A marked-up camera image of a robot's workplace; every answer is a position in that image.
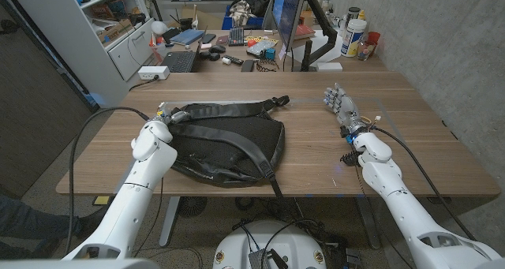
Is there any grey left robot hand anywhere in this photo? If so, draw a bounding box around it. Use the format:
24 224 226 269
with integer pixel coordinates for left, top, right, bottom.
151 102 189 125

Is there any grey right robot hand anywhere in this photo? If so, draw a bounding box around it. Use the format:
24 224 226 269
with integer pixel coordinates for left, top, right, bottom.
323 82 368 138

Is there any black backpack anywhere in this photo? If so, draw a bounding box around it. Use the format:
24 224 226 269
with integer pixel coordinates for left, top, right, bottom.
167 95 291 201

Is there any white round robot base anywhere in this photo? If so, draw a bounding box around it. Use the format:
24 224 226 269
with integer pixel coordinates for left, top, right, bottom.
212 220 327 269

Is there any white power strip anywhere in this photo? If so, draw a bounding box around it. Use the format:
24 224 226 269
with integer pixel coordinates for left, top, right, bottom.
137 65 170 80

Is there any small white box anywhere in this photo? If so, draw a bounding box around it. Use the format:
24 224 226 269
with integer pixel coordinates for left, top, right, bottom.
316 62 344 73

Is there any black laptop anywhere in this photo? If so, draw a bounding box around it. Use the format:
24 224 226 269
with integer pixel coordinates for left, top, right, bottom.
160 28 208 73

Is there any glass jar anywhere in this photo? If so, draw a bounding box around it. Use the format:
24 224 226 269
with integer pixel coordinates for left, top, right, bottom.
357 39 376 62

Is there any white wipes canister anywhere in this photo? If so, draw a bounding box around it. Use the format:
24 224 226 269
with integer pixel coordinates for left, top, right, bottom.
340 18 368 58

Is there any red cup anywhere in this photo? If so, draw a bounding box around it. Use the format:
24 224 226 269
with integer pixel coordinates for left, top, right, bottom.
366 31 382 56

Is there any blue notebook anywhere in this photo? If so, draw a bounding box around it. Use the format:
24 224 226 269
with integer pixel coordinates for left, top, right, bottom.
169 28 206 46

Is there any black remote control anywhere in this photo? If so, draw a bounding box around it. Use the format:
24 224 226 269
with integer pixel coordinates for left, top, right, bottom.
221 54 245 66

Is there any red book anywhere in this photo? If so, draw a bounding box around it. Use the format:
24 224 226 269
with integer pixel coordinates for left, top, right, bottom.
294 24 316 40

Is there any black floor fan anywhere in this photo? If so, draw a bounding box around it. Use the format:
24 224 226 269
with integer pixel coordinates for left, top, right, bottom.
178 196 208 219

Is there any dark lidded bottle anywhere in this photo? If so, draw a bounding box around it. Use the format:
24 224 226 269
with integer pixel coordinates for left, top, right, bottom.
345 6 361 25

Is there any black keypad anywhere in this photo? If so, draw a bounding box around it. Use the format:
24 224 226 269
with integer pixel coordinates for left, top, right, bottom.
228 27 245 47

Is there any white compact keyboard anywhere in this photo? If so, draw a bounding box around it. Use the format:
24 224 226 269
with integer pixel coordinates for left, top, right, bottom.
246 39 279 57

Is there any grey table leg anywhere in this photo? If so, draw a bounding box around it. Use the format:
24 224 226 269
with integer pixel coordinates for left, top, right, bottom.
159 196 181 248
354 197 382 250

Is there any blue storage bin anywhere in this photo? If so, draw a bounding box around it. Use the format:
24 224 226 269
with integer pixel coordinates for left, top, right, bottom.
221 5 264 31

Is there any computer monitor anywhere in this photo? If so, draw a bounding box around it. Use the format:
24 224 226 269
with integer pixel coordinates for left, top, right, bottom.
271 0 308 51

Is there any white shelf cabinet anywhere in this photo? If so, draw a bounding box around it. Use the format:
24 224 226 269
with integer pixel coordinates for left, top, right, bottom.
7 0 157 108

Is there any white robot torso edge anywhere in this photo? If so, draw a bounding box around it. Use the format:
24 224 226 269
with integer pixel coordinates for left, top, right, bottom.
0 258 159 269

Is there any person's dark trouser leg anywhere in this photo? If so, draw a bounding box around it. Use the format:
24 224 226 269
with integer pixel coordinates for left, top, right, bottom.
0 193 110 260

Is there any black coiled wrist cable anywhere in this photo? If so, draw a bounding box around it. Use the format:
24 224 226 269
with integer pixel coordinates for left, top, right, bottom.
340 150 364 167

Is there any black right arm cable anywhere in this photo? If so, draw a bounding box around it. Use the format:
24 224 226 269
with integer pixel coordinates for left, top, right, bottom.
370 125 478 242

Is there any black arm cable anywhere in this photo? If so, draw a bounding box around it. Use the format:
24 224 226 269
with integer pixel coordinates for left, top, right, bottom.
370 125 478 242
65 106 151 256

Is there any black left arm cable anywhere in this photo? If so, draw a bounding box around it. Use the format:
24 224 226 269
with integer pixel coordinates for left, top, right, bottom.
65 106 151 256

